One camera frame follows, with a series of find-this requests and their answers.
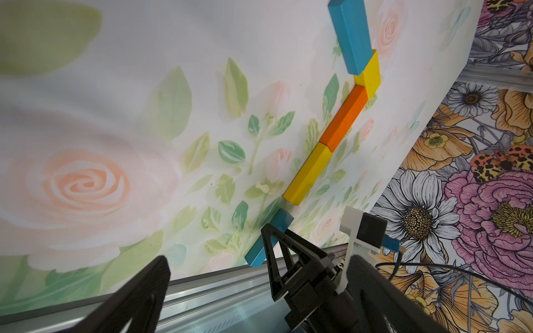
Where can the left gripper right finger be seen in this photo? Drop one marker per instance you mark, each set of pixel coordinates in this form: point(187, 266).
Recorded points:
point(378, 303)

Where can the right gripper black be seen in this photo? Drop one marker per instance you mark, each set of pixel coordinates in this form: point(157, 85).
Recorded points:
point(308, 284)

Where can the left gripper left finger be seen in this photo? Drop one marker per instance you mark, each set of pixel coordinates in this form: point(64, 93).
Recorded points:
point(136, 307)

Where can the long yellow block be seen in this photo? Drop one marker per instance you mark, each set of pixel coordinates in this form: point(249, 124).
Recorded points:
point(308, 174)

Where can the orange block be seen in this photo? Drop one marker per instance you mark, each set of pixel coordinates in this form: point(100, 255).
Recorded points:
point(345, 117)

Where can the small yellow block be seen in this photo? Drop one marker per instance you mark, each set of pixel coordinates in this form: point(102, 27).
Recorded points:
point(370, 78)

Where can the aluminium front rail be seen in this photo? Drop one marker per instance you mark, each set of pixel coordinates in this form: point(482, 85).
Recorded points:
point(232, 300)

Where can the right aluminium corner post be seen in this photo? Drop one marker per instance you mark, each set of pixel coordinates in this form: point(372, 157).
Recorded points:
point(510, 79)

